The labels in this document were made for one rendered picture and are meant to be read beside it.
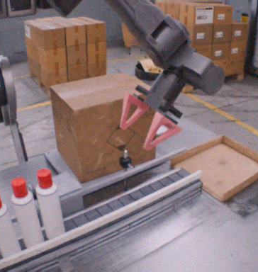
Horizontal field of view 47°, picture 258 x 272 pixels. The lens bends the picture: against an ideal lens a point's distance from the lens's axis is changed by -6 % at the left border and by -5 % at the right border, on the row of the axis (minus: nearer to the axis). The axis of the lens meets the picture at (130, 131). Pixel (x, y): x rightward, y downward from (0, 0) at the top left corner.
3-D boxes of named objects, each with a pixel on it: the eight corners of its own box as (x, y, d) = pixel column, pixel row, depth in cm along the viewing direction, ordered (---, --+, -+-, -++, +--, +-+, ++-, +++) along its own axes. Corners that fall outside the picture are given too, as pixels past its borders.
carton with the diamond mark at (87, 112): (81, 184, 102) (73, 109, 89) (57, 151, 120) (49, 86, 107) (156, 159, 115) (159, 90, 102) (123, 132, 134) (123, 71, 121)
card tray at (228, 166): (222, 202, 96) (224, 193, 94) (169, 166, 115) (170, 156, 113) (271, 169, 111) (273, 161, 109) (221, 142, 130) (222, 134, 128)
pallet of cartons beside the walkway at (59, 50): (109, 88, 419) (108, 23, 376) (50, 101, 382) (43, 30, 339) (76, 67, 510) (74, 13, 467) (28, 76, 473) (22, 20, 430)
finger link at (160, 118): (140, 149, 57) (169, 106, 56) (121, 132, 63) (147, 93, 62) (162, 160, 62) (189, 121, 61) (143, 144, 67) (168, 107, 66)
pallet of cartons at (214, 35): (186, 94, 401) (191, 6, 347) (149, 76, 465) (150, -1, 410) (244, 81, 456) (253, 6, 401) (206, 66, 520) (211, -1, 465)
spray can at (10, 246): (6, 267, 67) (-18, 204, 58) (0, 253, 71) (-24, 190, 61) (25, 259, 70) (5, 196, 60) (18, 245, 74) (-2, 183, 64)
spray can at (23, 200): (29, 254, 71) (10, 191, 62) (22, 241, 75) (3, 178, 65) (47, 246, 74) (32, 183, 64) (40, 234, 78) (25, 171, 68)
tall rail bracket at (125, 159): (132, 204, 96) (132, 161, 88) (119, 192, 101) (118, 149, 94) (140, 200, 98) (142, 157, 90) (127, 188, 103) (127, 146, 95)
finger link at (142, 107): (122, 132, 63) (148, 93, 62) (106, 118, 68) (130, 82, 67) (143, 144, 67) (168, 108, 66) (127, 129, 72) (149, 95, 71)
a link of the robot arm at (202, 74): (170, 17, 59) (140, 47, 58) (210, 27, 50) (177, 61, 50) (196, 57, 66) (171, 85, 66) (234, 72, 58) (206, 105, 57)
